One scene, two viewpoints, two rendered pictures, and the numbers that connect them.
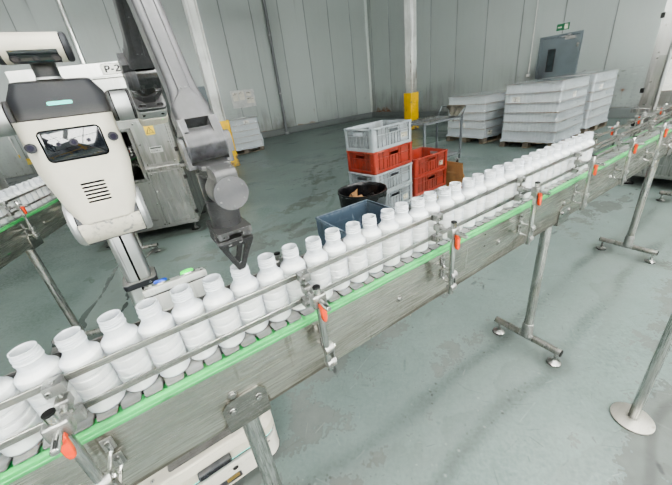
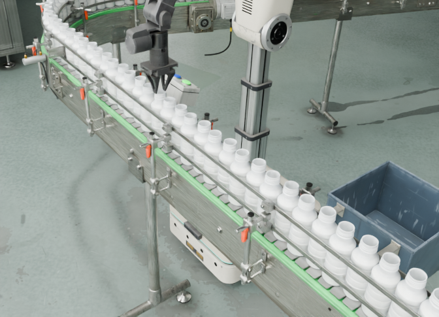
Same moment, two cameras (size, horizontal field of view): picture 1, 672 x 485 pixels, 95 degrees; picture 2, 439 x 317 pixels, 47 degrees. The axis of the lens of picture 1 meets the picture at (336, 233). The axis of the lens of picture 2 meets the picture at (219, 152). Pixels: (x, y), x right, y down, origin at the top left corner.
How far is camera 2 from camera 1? 143 cm
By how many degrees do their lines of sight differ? 69
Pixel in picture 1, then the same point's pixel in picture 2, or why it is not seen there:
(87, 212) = (238, 16)
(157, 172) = not seen: outside the picture
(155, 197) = not seen: outside the picture
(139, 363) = (119, 95)
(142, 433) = (109, 123)
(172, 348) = (126, 100)
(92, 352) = (112, 74)
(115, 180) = (257, 4)
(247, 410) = (134, 167)
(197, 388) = (123, 128)
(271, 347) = not seen: hidden behind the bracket
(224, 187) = (128, 39)
